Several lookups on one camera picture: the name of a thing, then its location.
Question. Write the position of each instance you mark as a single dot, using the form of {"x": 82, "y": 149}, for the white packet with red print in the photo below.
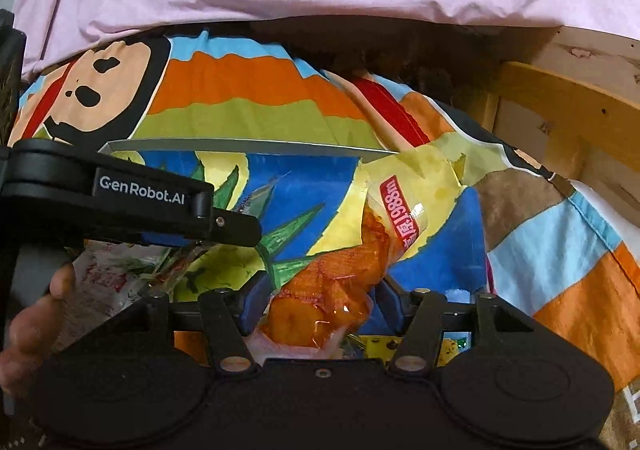
{"x": 105, "y": 275}

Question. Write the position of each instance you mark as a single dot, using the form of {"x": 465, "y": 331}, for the person's left hand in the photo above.
{"x": 30, "y": 330}

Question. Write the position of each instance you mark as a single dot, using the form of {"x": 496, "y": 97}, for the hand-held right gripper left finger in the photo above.
{"x": 256, "y": 299}

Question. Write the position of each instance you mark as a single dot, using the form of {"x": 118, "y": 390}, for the orange snack packet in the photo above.
{"x": 325, "y": 280}

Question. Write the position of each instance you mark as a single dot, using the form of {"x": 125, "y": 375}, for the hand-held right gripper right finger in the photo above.
{"x": 387, "y": 301}

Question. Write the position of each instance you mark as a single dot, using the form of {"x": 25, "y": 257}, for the grey metal tray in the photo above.
{"x": 250, "y": 146}

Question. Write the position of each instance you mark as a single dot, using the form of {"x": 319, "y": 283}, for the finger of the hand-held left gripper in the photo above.
{"x": 235, "y": 230}

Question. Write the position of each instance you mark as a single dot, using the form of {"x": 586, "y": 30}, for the printed monkey blanket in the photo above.
{"x": 250, "y": 79}

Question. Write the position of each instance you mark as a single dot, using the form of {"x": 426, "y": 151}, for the yellow green snack packet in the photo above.
{"x": 375, "y": 345}

